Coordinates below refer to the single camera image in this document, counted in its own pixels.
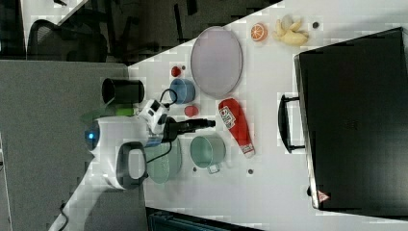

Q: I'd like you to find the black camera cable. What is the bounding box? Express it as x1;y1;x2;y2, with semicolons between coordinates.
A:
145;88;179;165

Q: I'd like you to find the red felt ketchup bottle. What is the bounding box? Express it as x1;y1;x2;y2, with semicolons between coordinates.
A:
218;98;255;159

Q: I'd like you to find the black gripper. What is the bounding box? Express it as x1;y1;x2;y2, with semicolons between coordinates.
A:
163;116;216;143

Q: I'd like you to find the green strainer bowl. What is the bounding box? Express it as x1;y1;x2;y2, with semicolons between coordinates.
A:
145;139;182;184

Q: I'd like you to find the green toy item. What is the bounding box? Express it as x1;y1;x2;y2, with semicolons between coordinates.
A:
81;108;134;124

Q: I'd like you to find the black toaster oven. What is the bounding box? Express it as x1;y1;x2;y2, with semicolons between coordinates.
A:
293;27;408;220

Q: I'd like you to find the red toy slice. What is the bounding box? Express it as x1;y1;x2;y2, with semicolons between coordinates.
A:
184;105;198;117

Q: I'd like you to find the round grey plate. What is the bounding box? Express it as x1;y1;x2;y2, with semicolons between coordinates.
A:
191;26;242;98

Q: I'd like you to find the black cylinder cup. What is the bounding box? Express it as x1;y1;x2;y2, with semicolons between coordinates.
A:
101;78;144;104

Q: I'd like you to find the yellow banana toy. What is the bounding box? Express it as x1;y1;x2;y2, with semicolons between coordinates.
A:
272;14;309;46

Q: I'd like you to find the blue cup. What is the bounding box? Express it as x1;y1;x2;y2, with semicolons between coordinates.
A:
169;79;195;104

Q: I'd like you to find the small red toy tomato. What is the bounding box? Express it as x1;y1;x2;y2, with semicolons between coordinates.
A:
171;66;181;77

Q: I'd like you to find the green metal mug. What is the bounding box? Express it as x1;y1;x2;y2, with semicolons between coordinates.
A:
190;135;226;174

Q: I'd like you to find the black office chair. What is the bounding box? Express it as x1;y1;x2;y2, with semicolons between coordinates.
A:
27;19;108;63

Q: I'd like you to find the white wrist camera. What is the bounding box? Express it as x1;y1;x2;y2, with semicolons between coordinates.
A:
140;99;169;134

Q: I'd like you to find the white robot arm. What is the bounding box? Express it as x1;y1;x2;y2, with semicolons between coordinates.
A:
48;115;216;231

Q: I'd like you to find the orange slice toy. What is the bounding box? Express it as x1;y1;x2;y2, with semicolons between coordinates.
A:
250;23;268;41

